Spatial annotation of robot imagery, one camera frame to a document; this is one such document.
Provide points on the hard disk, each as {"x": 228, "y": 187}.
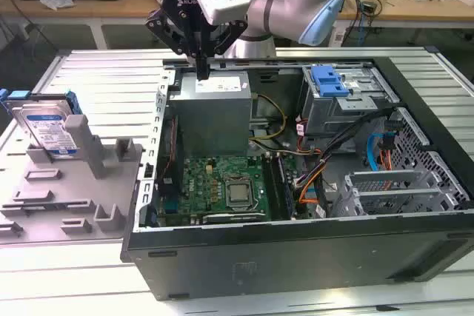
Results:
{"x": 48, "y": 131}

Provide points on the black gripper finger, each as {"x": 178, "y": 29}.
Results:
{"x": 155, "y": 25}
{"x": 237, "y": 29}

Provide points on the grey power supply unit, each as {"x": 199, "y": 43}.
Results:
{"x": 211, "y": 123}

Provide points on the crumpled white paper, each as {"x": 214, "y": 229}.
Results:
{"x": 55, "y": 0}

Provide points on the wooden desk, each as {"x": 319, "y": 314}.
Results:
{"x": 111, "y": 5}

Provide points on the green motherboard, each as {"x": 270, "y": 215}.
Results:
{"x": 207, "y": 183}

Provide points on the silver CPU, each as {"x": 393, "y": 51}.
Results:
{"x": 238, "y": 193}

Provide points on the black PC case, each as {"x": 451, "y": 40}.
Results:
{"x": 296, "y": 257}

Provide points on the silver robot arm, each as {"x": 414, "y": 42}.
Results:
{"x": 281, "y": 9}

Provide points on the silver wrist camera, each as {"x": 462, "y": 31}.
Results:
{"x": 222, "y": 1}

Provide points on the small black adapter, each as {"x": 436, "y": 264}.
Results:
{"x": 369, "y": 7}

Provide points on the black graphics card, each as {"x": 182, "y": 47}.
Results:
{"x": 233, "y": 218}

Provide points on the metal drive cage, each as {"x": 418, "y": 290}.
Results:
{"x": 333, "y": 116}

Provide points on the black case fan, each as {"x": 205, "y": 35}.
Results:
{"x": 170, "y": 138}

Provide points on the metal disk bay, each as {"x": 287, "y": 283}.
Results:
{"x": 392, "y": 194}

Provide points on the blue drive latch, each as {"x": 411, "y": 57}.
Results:
{"x": 327, "y": 84}

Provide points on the blue card latch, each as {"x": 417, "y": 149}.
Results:
{"x": 150, "y": 216}

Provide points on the grey parts rack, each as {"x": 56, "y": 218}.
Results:
{"x": 74, "y": 190}

